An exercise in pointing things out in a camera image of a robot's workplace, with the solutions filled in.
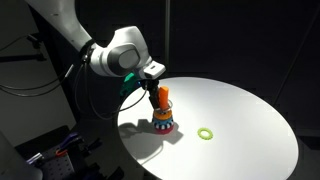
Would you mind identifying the orange handled tool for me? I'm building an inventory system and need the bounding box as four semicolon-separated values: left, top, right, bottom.
54;148;69;158

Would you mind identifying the orange studded ring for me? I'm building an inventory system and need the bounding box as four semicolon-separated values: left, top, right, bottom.
152;110;174;120

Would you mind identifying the black and white checkered ring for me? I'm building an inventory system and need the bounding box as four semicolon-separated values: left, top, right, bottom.
152;121;175;131

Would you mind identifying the orange rod with red base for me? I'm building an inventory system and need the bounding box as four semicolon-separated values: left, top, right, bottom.
152;85;175;135

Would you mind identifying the grey vertical pole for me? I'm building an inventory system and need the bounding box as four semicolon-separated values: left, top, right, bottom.
163;0;171;80

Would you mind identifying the perforated metal breadboard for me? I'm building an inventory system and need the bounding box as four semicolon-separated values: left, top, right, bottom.
33;146;77;180

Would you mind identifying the purple handled tool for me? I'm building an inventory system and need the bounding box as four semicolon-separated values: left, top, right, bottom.
59;132;79;146

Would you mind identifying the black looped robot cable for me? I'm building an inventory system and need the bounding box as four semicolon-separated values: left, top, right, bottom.
73;43;150;122

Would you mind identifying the orange cylinder peg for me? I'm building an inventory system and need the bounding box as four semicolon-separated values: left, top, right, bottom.
153;99;174;112

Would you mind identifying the grey cable with silver connector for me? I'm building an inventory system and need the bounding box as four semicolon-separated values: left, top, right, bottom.
0;64;76;98

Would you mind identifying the green studded ring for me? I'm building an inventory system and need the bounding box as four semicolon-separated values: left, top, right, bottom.
196;127;214;141

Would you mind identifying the blue ring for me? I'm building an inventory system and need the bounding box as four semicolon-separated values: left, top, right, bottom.
152;116;174;125

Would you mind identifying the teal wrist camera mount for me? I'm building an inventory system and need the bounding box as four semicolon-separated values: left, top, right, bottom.
119;72;140;96

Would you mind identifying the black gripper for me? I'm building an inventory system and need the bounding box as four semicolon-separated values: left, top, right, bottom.
139;77;162;110

